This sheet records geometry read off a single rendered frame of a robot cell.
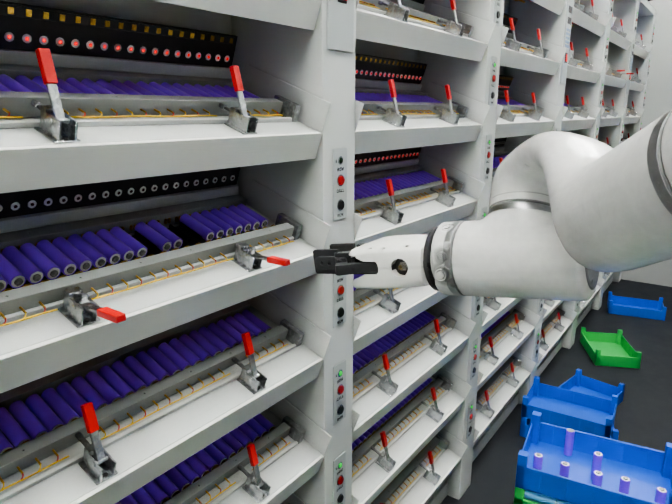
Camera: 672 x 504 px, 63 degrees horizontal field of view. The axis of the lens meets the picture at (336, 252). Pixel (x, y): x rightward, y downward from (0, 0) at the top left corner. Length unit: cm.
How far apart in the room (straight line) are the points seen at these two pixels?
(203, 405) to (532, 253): 53
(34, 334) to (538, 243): 52
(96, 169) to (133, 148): 5
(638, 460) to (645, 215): 114
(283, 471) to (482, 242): 63
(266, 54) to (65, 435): 65
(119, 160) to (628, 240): 51
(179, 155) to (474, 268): 38
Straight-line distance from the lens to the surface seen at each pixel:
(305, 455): 110
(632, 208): 40
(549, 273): 56
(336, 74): 95
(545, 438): 150
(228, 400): 88
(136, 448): 80
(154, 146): 69
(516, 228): 58
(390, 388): 130
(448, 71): 158
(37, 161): 62
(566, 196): 46
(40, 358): 66
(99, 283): 72
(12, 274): 72
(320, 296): 98
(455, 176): 157
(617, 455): 150
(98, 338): 69
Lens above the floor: 118
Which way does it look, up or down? 14 degrees down
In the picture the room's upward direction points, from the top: straight up
